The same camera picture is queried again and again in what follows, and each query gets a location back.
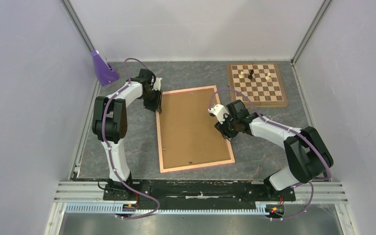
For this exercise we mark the black chess piece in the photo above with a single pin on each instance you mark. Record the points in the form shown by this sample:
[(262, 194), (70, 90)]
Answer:
[(251, 73)]

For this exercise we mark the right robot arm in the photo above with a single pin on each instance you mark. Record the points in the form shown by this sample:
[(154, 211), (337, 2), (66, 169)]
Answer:
[(306, 153)]

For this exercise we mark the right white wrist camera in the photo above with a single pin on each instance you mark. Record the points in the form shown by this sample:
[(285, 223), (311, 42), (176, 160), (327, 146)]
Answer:
[(220, 112)]

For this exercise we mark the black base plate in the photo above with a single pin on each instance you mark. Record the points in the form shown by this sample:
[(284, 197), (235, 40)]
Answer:
[(147, 194)]

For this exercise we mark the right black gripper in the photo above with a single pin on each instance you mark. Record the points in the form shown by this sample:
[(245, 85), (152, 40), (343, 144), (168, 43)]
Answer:
[(223, 128)]

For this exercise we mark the brown cardboard backing board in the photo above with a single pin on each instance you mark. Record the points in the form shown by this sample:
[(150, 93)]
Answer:
[(193, 126)]

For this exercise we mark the wooden picture frame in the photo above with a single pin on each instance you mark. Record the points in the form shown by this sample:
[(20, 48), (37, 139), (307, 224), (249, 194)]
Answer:
[(163, 149)]

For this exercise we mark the purple plastic wedge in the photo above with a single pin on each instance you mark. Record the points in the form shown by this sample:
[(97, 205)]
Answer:
[(105, 73)]

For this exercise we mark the wooden chessboard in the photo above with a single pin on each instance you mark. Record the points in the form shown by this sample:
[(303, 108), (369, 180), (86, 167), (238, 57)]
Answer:
[(259, 91)]

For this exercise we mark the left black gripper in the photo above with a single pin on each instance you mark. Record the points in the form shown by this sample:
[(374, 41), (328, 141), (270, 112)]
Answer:
[(155, 105)]

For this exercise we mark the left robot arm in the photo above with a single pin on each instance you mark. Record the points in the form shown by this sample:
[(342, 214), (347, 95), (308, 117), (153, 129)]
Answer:
[(110, 125)]

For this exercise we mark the aluminium rail frame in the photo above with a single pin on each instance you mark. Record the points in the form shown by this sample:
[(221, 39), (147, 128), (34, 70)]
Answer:
[(85, 197)]

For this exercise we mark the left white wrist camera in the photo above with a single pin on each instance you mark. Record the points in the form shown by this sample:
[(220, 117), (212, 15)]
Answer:
[(156, 84)]

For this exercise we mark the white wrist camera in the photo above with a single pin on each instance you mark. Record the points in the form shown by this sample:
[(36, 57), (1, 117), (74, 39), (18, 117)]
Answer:
[(156, 84), (220, 112)]

